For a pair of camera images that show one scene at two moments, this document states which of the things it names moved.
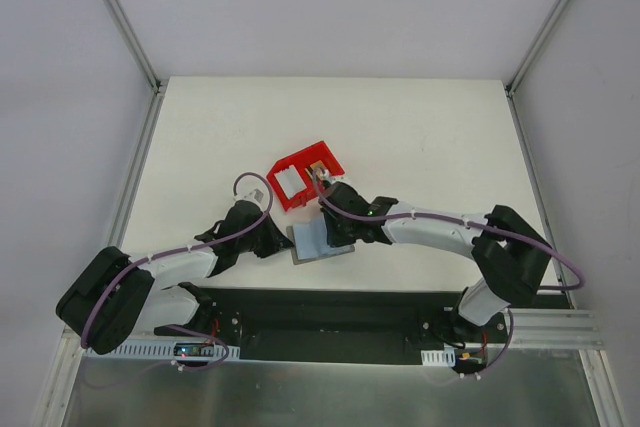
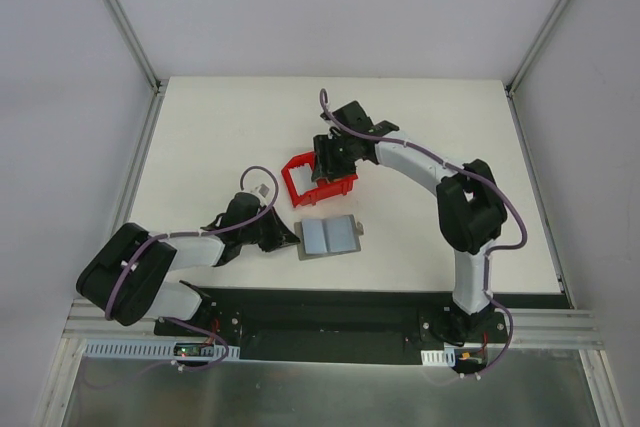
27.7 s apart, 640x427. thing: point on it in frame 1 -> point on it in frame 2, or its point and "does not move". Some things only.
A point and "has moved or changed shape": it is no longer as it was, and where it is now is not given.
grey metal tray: [309, 242] does not move
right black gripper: [333, 229] -> [332, 162]
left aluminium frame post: [131, 37] does not move
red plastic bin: [301, 162] has moved or changed shape
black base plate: [330, 325] does not move
